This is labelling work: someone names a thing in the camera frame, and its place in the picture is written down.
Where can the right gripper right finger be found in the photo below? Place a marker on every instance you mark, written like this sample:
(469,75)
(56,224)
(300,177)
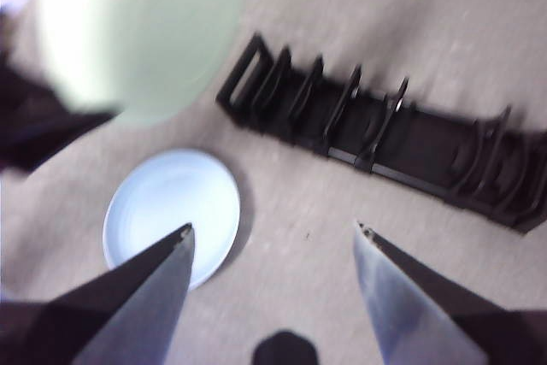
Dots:
(427,318)

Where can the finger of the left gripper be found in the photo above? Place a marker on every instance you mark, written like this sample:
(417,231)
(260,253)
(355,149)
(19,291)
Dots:
(42,143)

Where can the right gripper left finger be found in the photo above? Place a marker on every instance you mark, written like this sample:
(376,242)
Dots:
(119,322)

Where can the blue round plate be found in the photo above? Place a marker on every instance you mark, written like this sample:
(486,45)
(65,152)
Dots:
(171,194)

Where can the green round plate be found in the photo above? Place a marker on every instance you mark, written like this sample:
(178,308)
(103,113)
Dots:
(171,19)

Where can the black plastic plate rack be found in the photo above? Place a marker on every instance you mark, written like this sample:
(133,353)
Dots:
(427,143)

